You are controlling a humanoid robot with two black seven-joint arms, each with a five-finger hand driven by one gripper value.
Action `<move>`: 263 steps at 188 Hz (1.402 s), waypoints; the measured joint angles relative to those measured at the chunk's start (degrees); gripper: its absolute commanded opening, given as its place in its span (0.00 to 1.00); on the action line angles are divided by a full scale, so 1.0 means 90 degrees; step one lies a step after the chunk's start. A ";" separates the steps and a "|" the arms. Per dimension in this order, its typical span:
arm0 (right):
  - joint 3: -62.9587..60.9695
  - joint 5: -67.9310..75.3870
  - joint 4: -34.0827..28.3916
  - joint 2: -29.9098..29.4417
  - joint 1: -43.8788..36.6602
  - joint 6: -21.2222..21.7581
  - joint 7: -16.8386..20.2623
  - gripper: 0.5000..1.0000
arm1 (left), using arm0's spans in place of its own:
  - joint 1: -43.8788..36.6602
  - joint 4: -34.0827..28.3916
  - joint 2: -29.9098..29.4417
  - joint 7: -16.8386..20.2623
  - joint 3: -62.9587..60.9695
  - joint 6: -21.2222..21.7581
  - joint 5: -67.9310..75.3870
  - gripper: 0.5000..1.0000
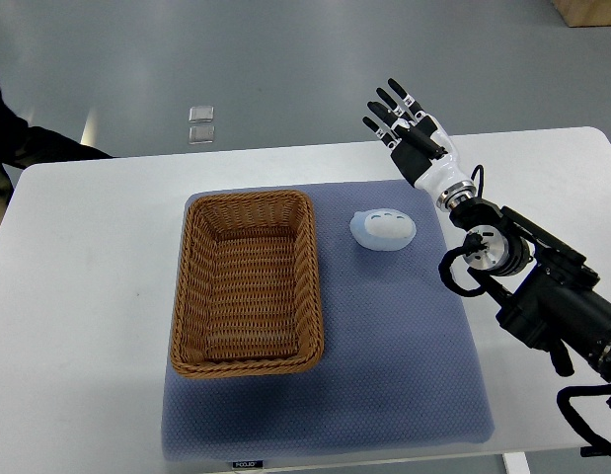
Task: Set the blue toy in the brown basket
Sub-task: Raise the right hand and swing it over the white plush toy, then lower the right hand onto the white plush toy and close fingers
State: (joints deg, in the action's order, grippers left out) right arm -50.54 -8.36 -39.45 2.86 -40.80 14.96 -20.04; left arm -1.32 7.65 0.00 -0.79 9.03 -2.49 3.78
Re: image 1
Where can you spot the blue white plush toy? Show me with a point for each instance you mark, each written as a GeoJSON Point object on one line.
{"type": "Point", "coordinates": [382, 229]}

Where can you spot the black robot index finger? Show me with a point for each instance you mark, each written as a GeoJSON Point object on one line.
{"type": "Point", "coordinates": [416, 109]}

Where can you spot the upper metal floor plate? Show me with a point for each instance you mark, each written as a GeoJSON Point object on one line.
{"type": "Point", "coordinates": [201, 114]}

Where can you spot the wooden box corner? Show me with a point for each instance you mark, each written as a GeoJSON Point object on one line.
{"type": "Point", "coordinates": [585, 13]}

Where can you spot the dark object at left edge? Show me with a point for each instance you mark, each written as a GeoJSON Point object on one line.
{"type": "Point", "coordinates": [23, 145]}

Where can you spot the blue fabric mat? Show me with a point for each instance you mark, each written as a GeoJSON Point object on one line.
{"type": "Point", "coordinates": [399, 368]}

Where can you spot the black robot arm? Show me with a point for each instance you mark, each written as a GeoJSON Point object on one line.
{"type": "Point", "coordinates": [543, 287]}

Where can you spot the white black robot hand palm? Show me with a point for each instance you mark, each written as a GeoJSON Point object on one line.
{"type": "Point", "coordinates": [430, 175]}

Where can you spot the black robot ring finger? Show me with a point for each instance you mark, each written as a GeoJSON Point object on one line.
{"type": "Point", "coordinates": [380, 111]}

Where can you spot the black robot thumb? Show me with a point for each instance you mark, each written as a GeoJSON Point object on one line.
{"type": "Point", "coordinates": [424, 144]}

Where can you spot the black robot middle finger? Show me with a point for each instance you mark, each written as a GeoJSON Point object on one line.
{"type": "Point", "coordinates": [398, 108]}

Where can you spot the brown wicker basket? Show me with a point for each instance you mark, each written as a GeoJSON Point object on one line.
{"type": "Point", "coordinates": [248, 299]}

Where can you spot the lower metal floor plate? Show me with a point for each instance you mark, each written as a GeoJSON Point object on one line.
{"type": "Point", "coordinates": [201, 134]}

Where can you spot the metal floor plate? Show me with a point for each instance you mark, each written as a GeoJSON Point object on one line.
{"type": "Point", "coordinates": [201, 114]}
{"type": "Point", "coordinates": [201, 134]}

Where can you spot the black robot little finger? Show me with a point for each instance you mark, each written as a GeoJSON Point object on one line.
{"type": "Point", "coordinates": [386, 137]}

